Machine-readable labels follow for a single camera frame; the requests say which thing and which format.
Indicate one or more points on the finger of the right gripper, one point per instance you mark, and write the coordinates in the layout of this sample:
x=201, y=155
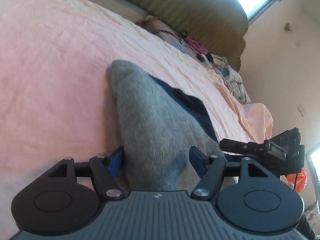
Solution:
x=233, y=158
x=243, y=148

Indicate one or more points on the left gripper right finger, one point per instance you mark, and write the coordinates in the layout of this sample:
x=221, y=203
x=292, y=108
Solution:
x=245, y=194

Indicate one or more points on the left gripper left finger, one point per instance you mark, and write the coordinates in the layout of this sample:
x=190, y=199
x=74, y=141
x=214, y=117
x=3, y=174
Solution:
x=69, y=195

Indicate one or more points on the grey knitted sweater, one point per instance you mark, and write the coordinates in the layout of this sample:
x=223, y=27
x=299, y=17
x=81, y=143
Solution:
x=158, y=126

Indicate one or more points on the pile of light clothes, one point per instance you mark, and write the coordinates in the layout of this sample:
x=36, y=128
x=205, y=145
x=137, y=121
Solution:
x=231, y=78

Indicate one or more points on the orange plastic bag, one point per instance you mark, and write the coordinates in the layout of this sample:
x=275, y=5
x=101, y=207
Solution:
x=298, y=180

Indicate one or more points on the magenta garment on bed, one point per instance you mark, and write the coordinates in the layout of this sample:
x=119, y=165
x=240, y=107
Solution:
x=197, y=46

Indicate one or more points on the olive padded headboard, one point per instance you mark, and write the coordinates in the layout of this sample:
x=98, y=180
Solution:
x=220, y=25

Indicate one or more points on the pink bed sheet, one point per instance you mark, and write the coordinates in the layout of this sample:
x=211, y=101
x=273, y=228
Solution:
x=56, y=100

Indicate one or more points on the white wall switch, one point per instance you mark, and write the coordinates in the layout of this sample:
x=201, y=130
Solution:
x=302, y=110

